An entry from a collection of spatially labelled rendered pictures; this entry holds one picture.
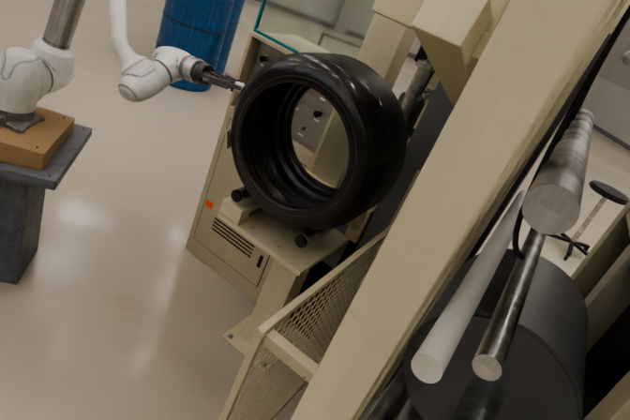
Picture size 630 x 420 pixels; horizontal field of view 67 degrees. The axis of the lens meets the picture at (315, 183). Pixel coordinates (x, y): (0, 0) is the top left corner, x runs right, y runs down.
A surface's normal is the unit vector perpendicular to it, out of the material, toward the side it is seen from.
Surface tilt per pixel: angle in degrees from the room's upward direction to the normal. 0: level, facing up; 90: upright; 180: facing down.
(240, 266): 90
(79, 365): 0
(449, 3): 72
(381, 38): 90
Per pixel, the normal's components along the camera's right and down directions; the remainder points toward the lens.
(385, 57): -0.51, 0.22
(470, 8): -0.37, -0.05
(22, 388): 0.35, -0.83
